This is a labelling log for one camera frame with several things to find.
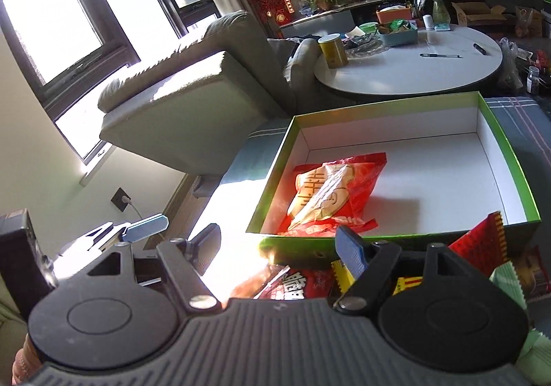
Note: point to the dark red snack packet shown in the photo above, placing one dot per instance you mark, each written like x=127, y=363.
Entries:
x=536, y=274

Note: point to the teal basket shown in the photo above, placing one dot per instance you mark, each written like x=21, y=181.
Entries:
x=398, y=37

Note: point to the light green packet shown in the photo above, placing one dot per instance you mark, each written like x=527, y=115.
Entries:
x=538, y=360

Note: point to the red cookie snack packet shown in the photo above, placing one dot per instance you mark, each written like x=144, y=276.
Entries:
x=335, y=188

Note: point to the dark framed window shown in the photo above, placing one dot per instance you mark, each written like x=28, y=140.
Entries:
x=112, y=37

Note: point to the red lion snack packet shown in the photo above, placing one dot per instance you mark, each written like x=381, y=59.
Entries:
x=297, y=282

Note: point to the round white table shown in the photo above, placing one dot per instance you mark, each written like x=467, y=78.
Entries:
x=413, y=67

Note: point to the orange plastic bag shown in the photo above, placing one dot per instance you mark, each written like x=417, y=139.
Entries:
x=529, y=22

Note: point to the orange box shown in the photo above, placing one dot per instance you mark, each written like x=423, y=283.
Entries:
x=394, y=15

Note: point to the yellow can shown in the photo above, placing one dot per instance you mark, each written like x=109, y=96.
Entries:
x=333, y=51

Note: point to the green lidded bowl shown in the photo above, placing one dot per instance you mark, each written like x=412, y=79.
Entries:
x=369, y=27

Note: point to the dark cloth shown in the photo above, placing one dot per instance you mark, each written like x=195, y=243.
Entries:
x=301, y=41

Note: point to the black pen holder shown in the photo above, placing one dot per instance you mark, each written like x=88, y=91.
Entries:
x=418, y=7

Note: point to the glass dish on doily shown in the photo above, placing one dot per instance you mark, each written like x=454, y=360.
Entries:
x=366, y=48

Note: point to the small teal pack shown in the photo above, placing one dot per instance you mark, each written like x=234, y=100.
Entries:
x=442, y=27

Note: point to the glass jar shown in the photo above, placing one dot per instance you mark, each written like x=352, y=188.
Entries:
x=533, y=82

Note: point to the small white bottle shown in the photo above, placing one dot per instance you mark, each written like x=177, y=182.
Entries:
x=428, y=22

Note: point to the red packet with yellow edge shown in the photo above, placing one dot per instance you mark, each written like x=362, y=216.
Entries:
x=478, y=246

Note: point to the black pen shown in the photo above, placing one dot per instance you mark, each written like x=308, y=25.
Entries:
x=441, y=55

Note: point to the wall socket with plug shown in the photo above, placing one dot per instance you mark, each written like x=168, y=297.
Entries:
x=121, y=198

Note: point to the open cardboard box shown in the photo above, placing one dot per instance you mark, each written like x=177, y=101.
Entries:
x=478, y=16

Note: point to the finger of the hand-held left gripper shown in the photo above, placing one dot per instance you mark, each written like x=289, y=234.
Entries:
x=81, y=246
x=146, y=226

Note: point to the clear plastic bag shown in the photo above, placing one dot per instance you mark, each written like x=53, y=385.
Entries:
x=510, y=65

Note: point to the pink knit cloth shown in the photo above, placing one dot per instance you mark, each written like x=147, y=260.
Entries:
x=26, y=362

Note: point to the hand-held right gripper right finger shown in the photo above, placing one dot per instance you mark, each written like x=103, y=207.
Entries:
x=351, y=252

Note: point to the yellow snack packet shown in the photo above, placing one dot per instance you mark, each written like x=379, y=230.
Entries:
x=409, y=285

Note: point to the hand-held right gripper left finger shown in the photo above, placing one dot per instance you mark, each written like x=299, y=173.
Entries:
x=206, y=245

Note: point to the green cardboard box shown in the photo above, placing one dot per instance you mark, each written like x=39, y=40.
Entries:
x=430, y=179

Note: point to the black marker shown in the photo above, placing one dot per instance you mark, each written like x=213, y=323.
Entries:
x=479, y=48

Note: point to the pale green snack packet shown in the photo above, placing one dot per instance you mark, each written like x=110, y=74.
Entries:
x=508, y=282

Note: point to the beige sofa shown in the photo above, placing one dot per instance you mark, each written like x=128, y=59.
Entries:
x=193, y=89

